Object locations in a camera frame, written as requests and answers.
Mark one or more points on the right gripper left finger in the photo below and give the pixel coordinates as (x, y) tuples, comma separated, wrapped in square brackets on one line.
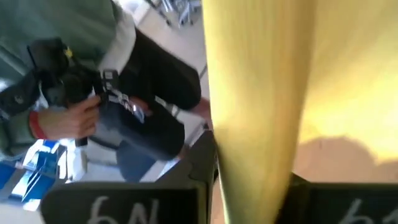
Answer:
[(140, 202)]

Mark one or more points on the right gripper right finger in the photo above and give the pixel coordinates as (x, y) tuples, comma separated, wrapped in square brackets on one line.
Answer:
[(342, 205)]

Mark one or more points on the yellow microfiber towel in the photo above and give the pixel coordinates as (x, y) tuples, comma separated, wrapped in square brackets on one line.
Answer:
[(255, 93)]

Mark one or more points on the black bag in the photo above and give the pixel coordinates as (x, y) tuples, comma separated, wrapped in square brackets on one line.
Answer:
[(149, 133)]

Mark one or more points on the person's hand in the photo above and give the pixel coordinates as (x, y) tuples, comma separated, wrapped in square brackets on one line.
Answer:
[(203, 109), (65, 119)]

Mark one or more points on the blue white box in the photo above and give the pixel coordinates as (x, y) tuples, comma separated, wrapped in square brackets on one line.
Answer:
[(31, 174)]

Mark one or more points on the silver chair base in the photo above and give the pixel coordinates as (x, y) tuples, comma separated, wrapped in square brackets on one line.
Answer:
[(180, 9)]

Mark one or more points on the person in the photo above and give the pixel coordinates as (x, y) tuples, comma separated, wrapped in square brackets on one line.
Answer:
[(62, 18)]

